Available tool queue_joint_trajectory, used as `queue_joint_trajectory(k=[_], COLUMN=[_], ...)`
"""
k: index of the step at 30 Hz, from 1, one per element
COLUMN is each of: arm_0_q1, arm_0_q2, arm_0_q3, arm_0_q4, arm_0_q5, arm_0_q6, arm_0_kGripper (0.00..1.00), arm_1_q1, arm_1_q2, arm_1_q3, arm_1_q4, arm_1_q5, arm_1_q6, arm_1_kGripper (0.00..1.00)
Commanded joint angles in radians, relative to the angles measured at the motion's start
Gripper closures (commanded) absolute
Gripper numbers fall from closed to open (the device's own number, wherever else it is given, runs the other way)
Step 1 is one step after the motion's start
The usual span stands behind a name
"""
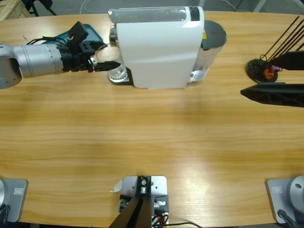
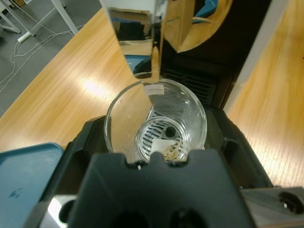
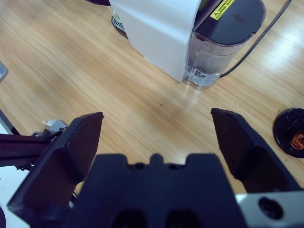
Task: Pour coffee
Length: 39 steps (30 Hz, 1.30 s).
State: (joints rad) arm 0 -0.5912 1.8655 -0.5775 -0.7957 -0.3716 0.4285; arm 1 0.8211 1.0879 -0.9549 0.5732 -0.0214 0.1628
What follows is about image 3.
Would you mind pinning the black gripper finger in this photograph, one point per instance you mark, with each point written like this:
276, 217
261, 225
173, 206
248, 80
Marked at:
59, 161
247, 154

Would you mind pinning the orange coffee capsule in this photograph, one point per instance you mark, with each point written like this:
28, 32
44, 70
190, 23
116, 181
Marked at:
298, 142

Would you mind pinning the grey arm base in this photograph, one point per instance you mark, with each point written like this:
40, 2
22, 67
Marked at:
2, 72

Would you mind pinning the black capsule holder with rods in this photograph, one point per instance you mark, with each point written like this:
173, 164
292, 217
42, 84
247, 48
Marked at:
282, 133

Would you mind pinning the white capsule coffee machine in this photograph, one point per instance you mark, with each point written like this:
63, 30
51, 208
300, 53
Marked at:
156, 31

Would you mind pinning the black mount post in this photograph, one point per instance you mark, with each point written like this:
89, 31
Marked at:
21, 147

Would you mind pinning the clear water tank black lid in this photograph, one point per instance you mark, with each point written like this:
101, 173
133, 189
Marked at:
228, 21

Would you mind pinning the white paper tag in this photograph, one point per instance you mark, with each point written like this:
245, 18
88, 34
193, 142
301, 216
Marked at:
48, 123

